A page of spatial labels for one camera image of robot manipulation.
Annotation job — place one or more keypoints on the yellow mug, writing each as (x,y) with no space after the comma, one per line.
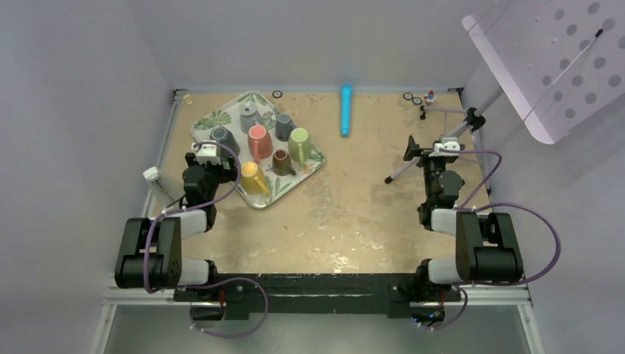
(253,179)

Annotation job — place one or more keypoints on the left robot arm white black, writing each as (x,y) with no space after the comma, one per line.
(150,254)

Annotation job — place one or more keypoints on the aluminium frame rail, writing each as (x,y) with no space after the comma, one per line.
(324,251)

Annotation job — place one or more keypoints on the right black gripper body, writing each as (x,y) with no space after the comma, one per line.
(427,161)

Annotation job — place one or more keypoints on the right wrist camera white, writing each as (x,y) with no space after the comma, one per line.
(446,146)

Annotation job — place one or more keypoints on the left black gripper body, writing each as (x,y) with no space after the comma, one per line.
(215,172)

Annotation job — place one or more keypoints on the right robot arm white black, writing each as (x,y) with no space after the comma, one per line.
(486,247)

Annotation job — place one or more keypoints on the leaf pattern serving tray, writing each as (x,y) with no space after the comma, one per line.
(228,115)

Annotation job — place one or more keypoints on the perforated translucent panel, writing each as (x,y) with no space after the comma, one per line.
(558,62)

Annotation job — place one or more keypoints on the dark grey mug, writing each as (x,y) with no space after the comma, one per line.
(225,137)

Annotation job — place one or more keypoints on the small red white figurine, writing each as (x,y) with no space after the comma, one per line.
(430,98)

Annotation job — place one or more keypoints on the light grey mug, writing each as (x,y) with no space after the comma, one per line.
(249,116)

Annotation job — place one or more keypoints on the pink mug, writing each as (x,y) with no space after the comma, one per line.
(259,143)

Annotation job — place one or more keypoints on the brown small mug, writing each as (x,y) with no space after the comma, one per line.
(281,164)

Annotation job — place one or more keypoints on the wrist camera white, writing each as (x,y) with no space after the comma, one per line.
(446,146)
(207,152)

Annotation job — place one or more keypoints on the black ring markers right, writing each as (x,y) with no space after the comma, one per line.
(416,100)

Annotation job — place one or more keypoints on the blue cylinder tube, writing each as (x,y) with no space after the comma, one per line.
(346,109)

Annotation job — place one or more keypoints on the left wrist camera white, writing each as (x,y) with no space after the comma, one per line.
(207,152)

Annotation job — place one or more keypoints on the blue grey textured mug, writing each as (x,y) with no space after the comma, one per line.
(283,127)

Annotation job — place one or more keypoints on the light green mug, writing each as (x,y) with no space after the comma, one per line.
(299,145)

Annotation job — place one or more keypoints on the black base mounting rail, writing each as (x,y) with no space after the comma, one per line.
(395,295)

